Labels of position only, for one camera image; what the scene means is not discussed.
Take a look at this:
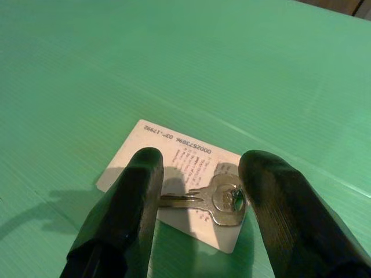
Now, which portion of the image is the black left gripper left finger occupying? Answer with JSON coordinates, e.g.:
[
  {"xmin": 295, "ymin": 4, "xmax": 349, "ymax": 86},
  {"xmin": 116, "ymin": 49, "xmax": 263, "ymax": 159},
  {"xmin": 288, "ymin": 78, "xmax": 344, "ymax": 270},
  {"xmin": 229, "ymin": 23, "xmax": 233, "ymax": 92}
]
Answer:
[{"xmin": 59, "ymin": 147, "xmax": 165, "ymax": 278}]

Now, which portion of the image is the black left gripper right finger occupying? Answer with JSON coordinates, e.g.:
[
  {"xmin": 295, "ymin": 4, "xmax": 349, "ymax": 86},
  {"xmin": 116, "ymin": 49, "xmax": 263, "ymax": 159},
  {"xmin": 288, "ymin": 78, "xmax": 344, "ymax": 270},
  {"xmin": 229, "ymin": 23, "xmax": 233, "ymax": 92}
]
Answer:
[{"xmin": 237, "ymin": 149, "xmax": 371, "ymax": 278}]

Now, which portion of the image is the silver key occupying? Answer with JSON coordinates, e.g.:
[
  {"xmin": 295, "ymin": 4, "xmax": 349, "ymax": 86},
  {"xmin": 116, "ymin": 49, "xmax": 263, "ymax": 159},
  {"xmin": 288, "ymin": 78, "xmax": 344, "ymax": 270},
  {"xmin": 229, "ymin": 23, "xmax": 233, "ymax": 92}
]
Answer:
[{"xmin": 158, "ymin": 173, "xmax": 248, "ymax": 227}]

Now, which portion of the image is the white printed card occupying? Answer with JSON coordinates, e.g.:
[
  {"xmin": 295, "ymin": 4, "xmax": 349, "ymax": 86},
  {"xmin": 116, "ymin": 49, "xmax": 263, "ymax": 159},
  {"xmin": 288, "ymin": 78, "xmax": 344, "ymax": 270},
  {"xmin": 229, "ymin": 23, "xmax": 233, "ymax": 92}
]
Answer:
[{"xmin": 95, "ymin": 119, "xmax": 247, "ymax": 255}]

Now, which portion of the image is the green corrugated table board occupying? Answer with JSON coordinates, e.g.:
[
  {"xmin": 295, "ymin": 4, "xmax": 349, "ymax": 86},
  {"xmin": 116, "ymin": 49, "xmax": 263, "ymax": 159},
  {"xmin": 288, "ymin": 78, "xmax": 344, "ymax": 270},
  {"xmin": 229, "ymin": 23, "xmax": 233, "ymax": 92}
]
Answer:
[{"xmin": 0, "ymin": 0, "xmax": 371, "ymax": 278}]

